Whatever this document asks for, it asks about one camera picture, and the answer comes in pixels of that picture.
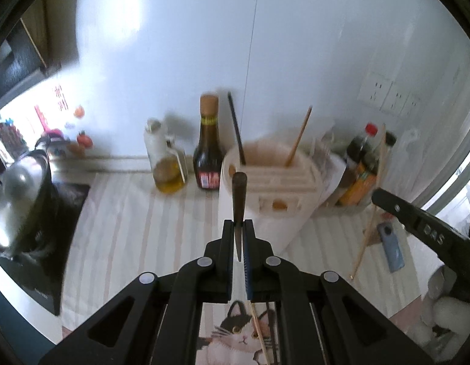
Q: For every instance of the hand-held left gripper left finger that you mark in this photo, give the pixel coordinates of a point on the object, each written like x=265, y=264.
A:
x=228, y=273

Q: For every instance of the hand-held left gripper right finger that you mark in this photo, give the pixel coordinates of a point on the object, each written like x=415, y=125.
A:
x=248, y=273

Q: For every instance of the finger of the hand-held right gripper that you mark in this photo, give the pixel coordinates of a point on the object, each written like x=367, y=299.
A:
x=417, y=220

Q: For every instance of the white utensil holder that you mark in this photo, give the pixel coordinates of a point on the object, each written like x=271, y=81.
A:
x=288, y=232

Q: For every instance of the wooden chopstick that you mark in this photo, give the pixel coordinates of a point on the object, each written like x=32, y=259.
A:
x=259, y=334
x=299, y=137
x=368, y=220

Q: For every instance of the white rounded object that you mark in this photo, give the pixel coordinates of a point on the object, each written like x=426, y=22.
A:
x=444, y=323

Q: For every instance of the red capped orange label bottle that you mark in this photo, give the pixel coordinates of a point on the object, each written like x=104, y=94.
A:
x=358, y=182

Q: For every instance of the striped cat print mat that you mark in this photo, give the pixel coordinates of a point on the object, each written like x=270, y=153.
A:
x=143, y=235

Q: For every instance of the clear plastic bag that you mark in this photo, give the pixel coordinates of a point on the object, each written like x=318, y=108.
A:
x=330, y=167

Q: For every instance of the clear oil bottle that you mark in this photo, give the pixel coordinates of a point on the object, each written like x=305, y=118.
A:
x=168, y=175

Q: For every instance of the dark sauce bottle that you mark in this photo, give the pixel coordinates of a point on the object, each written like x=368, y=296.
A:
x=208, y=148

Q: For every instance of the black chopstick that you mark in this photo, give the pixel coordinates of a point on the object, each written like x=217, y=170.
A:
x=237, y=129

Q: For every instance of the black induction cooktop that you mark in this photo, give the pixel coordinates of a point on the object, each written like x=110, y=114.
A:
x=73, y=201

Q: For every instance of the dark range hood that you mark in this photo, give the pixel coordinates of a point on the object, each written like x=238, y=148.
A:
x=18, y=57

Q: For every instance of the white wall socket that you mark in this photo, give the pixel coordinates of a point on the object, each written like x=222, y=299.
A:
x=412, y=104
x=398, y=99
x=375, y=89

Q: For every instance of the round orange wall sticker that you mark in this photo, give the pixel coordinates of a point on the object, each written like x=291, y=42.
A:
x=85, y=139

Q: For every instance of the small orange wall sticker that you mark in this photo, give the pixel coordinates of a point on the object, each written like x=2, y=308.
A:
x=79, y=111

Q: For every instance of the red wall sticker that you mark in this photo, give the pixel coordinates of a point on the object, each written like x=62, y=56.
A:
x=61, y=97

